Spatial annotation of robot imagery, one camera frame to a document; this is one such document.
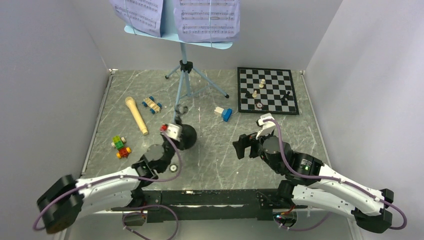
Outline sheet music page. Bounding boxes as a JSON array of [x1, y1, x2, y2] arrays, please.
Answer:
[[109, 0, 164, 38], [173, 0, 241, 43]]

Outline poker chip on table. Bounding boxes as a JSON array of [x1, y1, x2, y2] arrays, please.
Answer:
[[169, 164, 179, 173]]

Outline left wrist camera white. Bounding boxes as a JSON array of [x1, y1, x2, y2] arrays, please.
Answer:
[[160, 123, 183, 142]]

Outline black white chessboard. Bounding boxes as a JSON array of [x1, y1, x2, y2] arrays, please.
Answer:
[[237, 67, 300, 115]]

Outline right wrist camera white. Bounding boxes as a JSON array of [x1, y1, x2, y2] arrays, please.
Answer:
[[255, 113, 276, 140]]

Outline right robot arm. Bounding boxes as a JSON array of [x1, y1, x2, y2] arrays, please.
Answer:
[[232, 133, 394, 234]]

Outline light blue music stand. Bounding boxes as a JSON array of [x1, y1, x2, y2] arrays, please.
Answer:
[[124, 0, 233, 105]]

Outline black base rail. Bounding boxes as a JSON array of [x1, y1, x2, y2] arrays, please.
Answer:
[[110, 187, 292, 223]]

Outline blue white block toy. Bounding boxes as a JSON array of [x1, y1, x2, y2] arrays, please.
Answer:
[[214, 106, 233, 122]]

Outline black chess piece left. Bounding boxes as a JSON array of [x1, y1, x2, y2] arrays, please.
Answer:
[[245, 91, 253, 99]]

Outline black chess piece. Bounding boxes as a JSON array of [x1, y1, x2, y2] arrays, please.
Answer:
[[245, 91, 253, 99], [280, 91, 291, 102]]

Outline wooden toy car blue wheels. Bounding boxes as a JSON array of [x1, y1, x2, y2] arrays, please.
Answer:
[[142, 96, 162, 115]]

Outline poker chip on chessboard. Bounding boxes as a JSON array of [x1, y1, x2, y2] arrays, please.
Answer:
[[255, 102, 264, 109]]

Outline gold toy microphone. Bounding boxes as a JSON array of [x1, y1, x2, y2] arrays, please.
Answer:
[[125, 96, 149, 136]]

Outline white chess piece upper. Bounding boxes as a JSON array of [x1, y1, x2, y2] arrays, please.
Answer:
[[259, 79, 266, 89]]

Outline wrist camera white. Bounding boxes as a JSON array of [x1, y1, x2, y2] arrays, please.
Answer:
[[160, 123, 183, 142], [255, 113, 276, 140]]

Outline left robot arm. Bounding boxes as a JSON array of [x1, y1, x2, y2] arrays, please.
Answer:
[[32, 132, 197, 234]]

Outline black microphone stand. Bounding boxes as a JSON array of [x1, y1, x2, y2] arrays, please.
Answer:
[[174, 104, 197, 151]]

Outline colourful brick toy train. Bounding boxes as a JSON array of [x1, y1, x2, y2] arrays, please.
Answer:
[[111, 135, 132, 159]]

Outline black chess piece right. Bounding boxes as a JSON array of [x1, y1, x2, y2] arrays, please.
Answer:
[[280, 91, 291, 102]]

